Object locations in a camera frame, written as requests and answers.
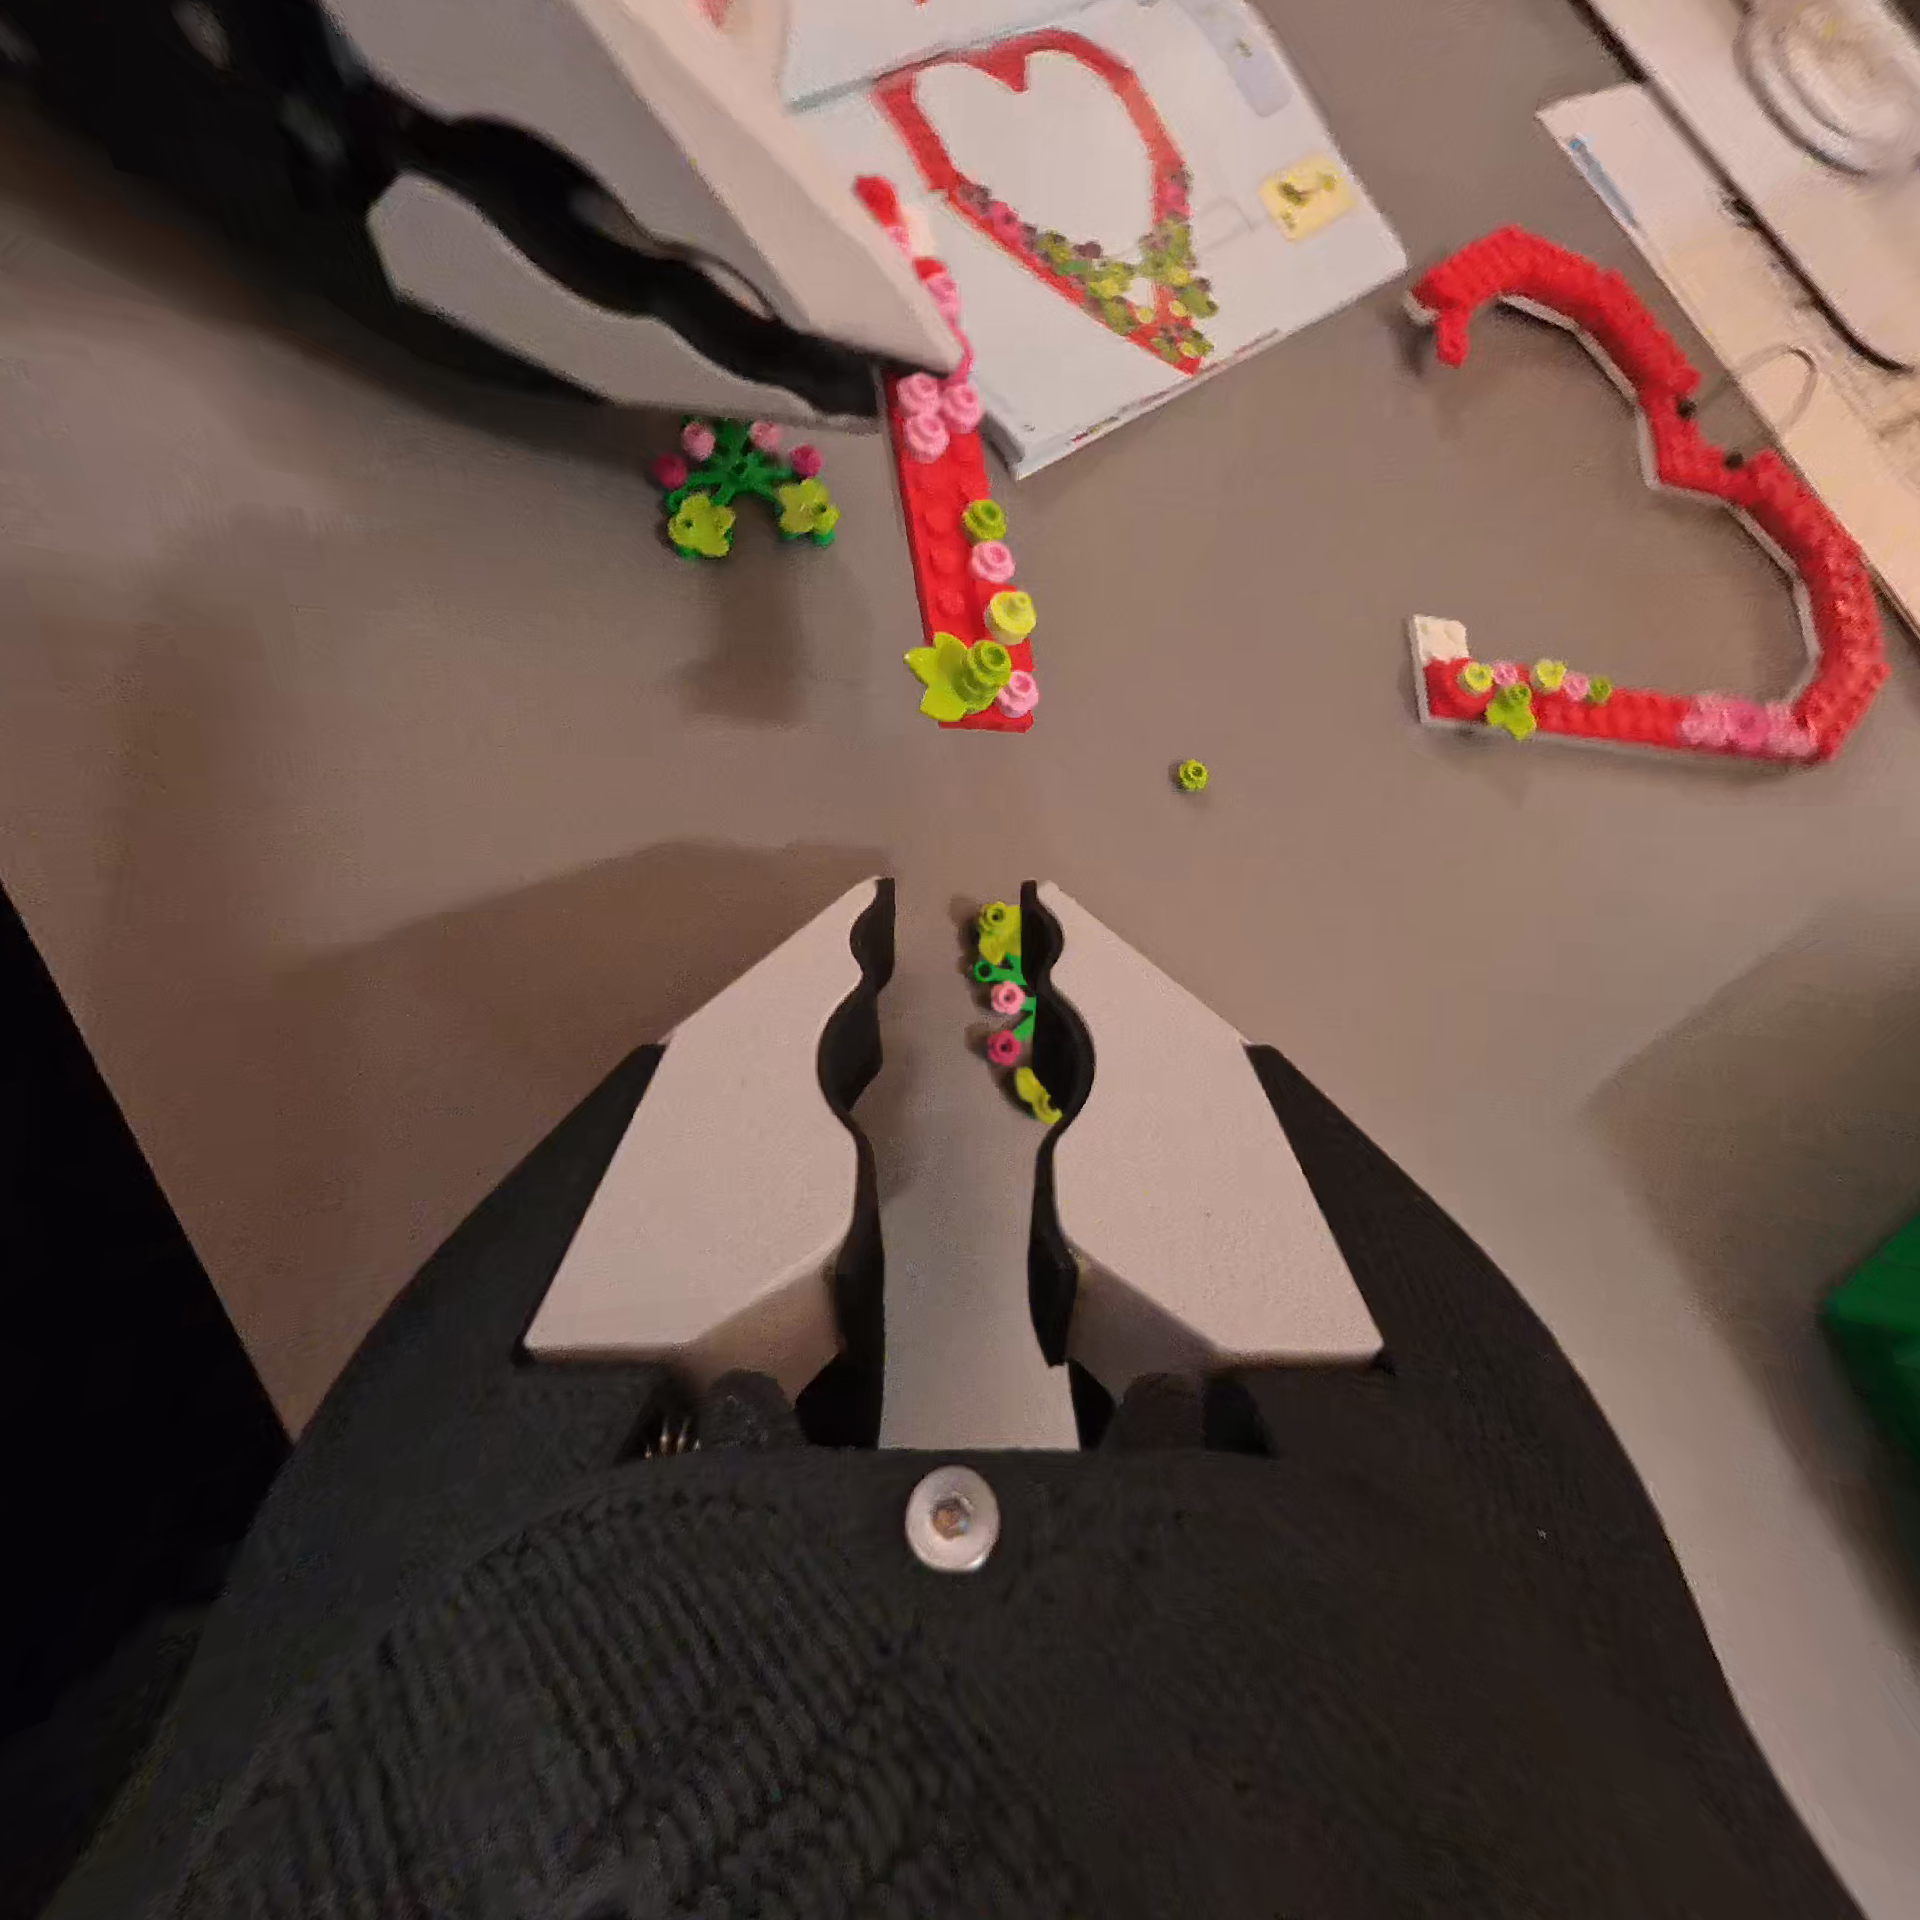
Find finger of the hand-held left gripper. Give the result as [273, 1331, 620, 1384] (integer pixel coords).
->
[366, 169, 888, 433]
[321, 0, 970, 385]

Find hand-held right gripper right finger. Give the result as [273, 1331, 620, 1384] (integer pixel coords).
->
[1019, 879, 1385, 1370]

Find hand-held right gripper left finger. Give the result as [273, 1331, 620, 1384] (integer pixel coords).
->
[515, 877, 897, 1370]

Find lego flower sprig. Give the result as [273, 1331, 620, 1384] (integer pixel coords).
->
[971, 900, 1069, 1129]

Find red lego strip with flowers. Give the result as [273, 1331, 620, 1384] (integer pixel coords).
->
[853, 176, 1042, 738]

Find green lego flower cluster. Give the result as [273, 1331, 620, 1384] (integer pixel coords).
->
[647, 416, 844, 566]

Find lego instruction booklet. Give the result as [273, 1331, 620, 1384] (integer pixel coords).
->
[780, 0, 1412, 483]

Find green lego baseplate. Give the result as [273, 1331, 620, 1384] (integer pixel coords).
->
[1818, 1213, 1920, 1481]

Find small red lime lego pieces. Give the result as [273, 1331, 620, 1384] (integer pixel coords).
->
[1404, 225, 1891, 771]

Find white paper sheets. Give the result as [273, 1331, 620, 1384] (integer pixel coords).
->
[1539, 0, 1920, 641]

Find clear glass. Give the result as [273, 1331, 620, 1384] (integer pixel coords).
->
[1735, 0, 1920, 171]

